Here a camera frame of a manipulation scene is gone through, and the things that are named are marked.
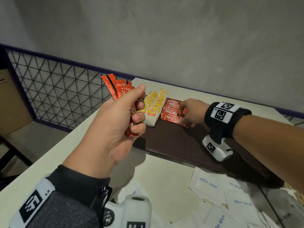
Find brown plastic tray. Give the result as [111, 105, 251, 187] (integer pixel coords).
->
[132, 99, 284, 189]

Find dark cabinet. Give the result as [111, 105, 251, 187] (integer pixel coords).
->
[0, 46, 9, 70]

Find black wristband white markers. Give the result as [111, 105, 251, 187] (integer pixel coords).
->
[204, 101, 252, 145]
[8, 165, 113, 228]

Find black metal table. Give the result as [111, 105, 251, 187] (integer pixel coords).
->
[0, 135, 33, 190]

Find person's right hand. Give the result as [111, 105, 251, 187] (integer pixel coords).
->
[178, 98, 211, 128]

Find row of red coffee sachets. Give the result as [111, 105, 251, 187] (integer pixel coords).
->
[161, 98, 188, 123]

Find pile of white sugar packets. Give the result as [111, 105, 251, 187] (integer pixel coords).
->
[114, 167, 304, 228]

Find purple metal mesh railing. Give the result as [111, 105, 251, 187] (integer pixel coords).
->
[0, 44, 304, 133]

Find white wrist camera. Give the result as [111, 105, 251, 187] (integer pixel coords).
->
[202, 135, 234, 162]
[103, 194, 152, 228]

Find Nescafe sachets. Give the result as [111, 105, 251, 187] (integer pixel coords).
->
[101, 73, 141, 137]

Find person's right forearm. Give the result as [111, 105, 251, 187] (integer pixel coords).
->
[232, 115, 304, 195]

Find person's left hand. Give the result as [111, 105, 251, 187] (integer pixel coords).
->
[63, 84, 147, 179]

